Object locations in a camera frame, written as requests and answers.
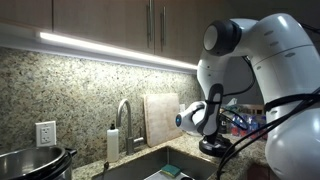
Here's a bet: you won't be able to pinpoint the wooden basket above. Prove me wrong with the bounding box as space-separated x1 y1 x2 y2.
244 103 265 116

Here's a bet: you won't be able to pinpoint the black robot base cable bundle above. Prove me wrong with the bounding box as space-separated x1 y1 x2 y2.
216 86 320 180

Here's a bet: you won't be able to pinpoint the brushed steel gooseneck faucet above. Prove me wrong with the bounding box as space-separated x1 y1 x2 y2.
115 98 147 156

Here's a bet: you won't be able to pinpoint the black pressure cooker lid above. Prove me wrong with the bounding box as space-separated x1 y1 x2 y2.
198 137 235 158

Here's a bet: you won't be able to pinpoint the metal cabinet door handle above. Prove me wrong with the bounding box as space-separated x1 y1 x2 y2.
160 5 167 51
146 0 155 48

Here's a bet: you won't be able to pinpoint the plastic water bottle red label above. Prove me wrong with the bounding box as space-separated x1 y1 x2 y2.
249 116 262 139
240 114 252 135
231 123 242 137

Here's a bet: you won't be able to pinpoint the white wall power outlet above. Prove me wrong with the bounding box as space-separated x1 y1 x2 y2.
35 120 58 148

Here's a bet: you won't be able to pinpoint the stainless steel pressure cooker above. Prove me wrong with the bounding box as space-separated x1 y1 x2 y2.
0 145 78 180

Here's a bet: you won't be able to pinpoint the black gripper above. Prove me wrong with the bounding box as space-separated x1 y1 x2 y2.
203 134 220 146

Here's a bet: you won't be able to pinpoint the white soap dispenser bottle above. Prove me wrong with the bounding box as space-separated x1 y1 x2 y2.
106 123 120 163

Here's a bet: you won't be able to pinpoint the stainless steel sink basin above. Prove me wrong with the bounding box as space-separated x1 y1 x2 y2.
91 146 219 180

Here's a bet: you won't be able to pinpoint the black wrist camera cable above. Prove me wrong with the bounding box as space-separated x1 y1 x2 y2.
219 56 258 132

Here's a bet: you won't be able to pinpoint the brown wooden wall cabinets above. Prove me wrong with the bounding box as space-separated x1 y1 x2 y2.
0 0 234 66

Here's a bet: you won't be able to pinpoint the light wooden cutting board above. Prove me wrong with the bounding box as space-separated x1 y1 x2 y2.
143 92 184 148

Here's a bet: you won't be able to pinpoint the green snack bag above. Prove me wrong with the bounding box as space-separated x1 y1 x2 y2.
227 98 248 115

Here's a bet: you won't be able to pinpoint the green dish sponge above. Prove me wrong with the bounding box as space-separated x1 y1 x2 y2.
161 164 182 178

